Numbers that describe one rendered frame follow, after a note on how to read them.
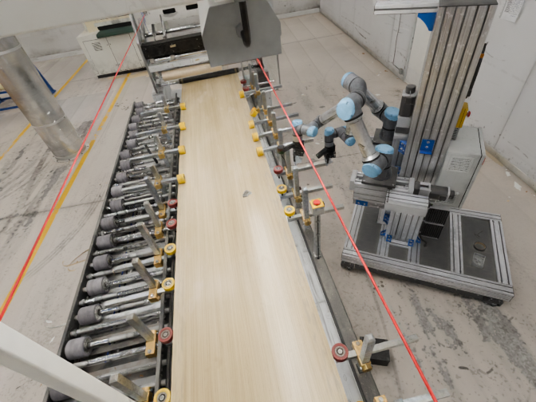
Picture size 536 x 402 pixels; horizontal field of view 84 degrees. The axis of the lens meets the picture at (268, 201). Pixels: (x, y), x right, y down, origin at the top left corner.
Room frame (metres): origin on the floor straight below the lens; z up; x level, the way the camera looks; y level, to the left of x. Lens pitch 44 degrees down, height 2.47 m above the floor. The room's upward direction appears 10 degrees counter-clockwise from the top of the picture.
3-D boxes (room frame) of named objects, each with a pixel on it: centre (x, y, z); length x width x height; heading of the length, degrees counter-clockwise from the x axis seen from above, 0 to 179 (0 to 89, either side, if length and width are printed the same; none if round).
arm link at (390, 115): (2.02, -1.05, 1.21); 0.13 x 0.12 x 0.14; 12
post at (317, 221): (1.22, -0.28, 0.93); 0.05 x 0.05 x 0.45; 5
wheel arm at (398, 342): (0.53, -0.42, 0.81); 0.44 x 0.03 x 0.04; 95
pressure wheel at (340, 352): (0.52, -0.22, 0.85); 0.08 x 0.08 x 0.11
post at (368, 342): (0.49, -0.34, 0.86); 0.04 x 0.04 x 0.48; 5
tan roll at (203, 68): (4.29, 0.51, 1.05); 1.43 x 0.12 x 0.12; 95
